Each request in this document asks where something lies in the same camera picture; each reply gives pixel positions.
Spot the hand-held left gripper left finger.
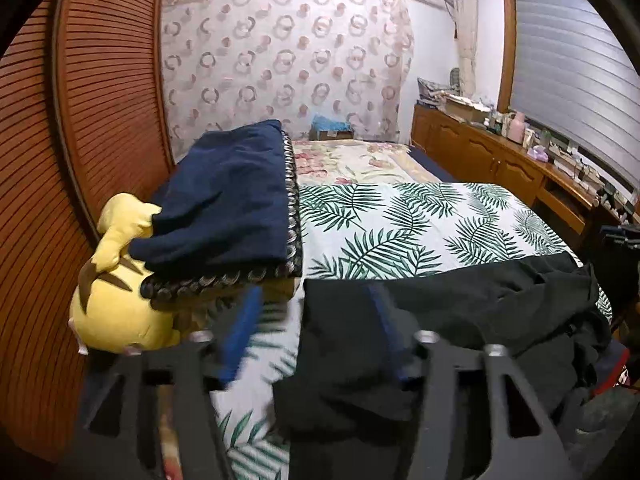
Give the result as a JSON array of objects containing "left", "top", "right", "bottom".
[{"left": 75, "top": 285, "right": 266, "bottom": 480}]

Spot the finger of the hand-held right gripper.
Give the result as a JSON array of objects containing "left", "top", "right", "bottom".
[{"left": 599, "top": 225, "right": 640, "bottom": 257}]

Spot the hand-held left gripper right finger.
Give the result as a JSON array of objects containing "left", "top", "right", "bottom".
[{"left": 367, "top": 285, "right": 571, "bottom": 480}]

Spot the black printed t-shirt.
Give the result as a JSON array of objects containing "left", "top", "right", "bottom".
[{"left": 272, "top": 252, "right": 613, "bottom": 480}]

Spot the leaf print sheet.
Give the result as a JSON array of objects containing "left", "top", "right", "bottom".
[{"left": 210, "top": 180, "right": 613, "bottom": 480}]

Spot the yellow plush toy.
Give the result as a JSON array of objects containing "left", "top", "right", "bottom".
[{"left": 69, "top": 192, "right": 181, "bottom": 356}]

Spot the navy cloth with patterned trim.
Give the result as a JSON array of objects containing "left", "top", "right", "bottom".
[{"left": 129, "top": 120, "right": 304, "bottom": 311}]

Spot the pink thermos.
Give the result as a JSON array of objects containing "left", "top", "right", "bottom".
[{"left": 507, "top": 112, "right": 527, "bottom": 143}]

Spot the wooden cabinet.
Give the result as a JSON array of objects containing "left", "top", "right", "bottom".
[{"left": 411, "top": 104, "right": 601, "bottom": 251}]

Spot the floral blanket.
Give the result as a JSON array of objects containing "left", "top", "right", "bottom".
[{"left": 290, "top": 140, "right": 443, "bottom": 186}]

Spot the navy bed sheet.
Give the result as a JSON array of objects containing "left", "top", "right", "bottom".
[{"left": 407, "top": 144, "right": 458, "bottom": 183}]

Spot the grey window blind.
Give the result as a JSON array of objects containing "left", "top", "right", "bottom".
[{"left": 510, "top": 0, "right": 640, "bottom": 161}]

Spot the open cardboard box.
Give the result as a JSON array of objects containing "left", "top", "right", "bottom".
[{"left": 442, "top": 95, "right": 488, "bottom": 123}]

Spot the cardboard box with blue filling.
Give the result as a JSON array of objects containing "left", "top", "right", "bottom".
[{"left": 309, "top": 114, "right": 355, "bottom": 142}]

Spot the floral fabric bag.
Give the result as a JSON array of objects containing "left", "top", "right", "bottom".
[{"left": 417, "top": 77, "right": 461, "bottom": 107}]

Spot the beige window curtain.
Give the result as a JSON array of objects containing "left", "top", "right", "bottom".
[{"left": 449, "top": 0, "right": 478, "bottom": 98}]

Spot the circle patterned curtain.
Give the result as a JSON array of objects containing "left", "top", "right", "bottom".
[{"left": 161, "top": 0, "right": 416, "bottom": 158}]

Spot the wooden slatted wardrobe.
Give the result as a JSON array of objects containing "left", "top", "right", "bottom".
[{"left": 0, "top": 0, "right": 176, "bottom": 463}]

